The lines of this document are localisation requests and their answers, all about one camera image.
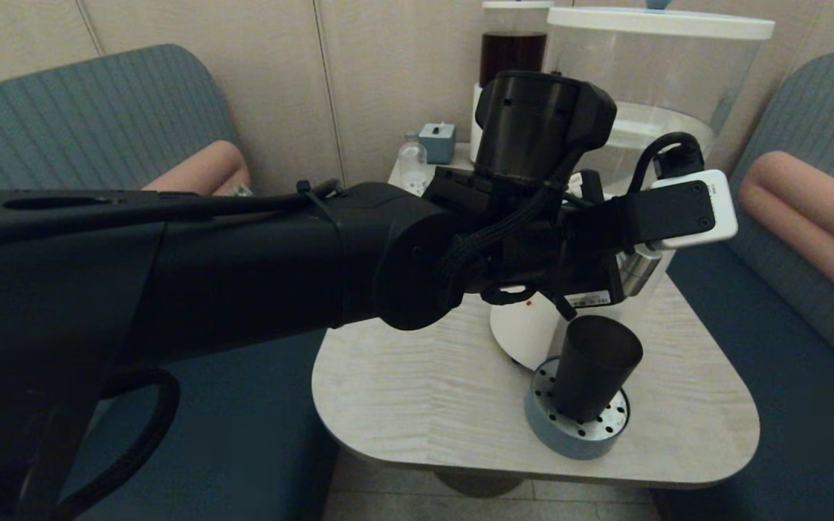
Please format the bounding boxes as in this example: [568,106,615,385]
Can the dark drink dispenser white base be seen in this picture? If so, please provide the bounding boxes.
[471,0,554,145]

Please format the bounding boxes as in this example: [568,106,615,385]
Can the blue drip tray metal grate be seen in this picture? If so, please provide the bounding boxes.
[523,357,630,460]

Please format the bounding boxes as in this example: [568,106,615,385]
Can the small blue box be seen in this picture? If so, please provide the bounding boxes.
[418,122,456,164]

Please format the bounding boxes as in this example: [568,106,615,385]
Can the small clear plastic bottle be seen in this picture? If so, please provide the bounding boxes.
[398,133,429,195]

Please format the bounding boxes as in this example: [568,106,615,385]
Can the black plastic cup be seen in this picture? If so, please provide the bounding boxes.
[553,315,644,424]

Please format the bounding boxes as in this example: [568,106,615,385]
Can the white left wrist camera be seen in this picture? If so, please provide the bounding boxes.
[627,170,738,253]

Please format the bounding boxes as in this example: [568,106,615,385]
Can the silver metal dispenser tap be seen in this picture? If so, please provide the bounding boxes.
[620,246,664,297]

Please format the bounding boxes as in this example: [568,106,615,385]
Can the clear water dispenser white base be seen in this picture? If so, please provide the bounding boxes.
[489,6,776,371]

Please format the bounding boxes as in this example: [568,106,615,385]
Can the teal upholstered bench seat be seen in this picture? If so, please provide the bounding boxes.
[0,43,342,521]
[652,52,834,521]

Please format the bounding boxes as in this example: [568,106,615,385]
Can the black left wrist camera cable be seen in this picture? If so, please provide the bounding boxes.
[631,132,705,196]

